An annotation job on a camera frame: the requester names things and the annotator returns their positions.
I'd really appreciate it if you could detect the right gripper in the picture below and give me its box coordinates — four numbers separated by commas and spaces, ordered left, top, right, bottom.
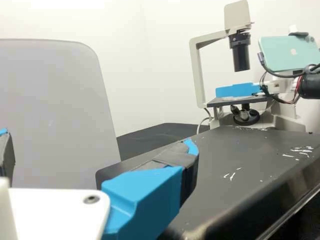
215, 78, 298, 99

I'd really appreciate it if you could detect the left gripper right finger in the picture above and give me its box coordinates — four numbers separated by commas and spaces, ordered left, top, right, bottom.
100, 139, 200, 235

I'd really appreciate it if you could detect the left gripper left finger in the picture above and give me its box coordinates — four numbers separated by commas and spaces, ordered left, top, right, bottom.
0, 127, 16, 181

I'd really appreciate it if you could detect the cream microscope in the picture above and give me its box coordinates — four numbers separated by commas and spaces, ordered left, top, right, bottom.
188, 0, 320, 131

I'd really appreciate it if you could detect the white box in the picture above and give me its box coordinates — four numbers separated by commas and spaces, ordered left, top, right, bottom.
0, 38, 122, 191

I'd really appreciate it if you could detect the black tray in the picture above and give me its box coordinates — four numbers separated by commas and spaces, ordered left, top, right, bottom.
95, 124, 320, 240

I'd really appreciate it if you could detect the black cable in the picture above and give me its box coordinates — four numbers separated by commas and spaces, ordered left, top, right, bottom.
256, 51, 320, 76

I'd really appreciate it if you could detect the white cable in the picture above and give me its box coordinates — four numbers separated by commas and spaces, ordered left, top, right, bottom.
196, 107, 214, 134

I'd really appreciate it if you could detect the right wrist camera phone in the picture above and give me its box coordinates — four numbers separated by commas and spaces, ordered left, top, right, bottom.
257, 23, 320, 79

